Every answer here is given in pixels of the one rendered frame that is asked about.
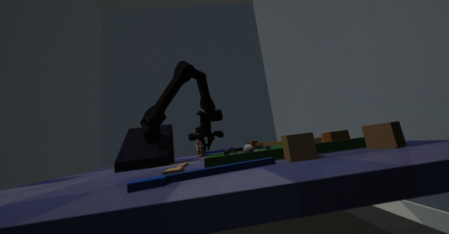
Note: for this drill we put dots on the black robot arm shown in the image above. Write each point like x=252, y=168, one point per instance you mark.
x=155, y=116

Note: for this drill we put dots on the brown cube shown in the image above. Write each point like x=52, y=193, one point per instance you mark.
x=384, y=136
x=299, y=147

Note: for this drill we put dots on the white golf ball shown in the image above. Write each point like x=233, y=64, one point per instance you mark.
x=248, y=148

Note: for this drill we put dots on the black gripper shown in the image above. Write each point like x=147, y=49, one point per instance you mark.
x=206, y=131

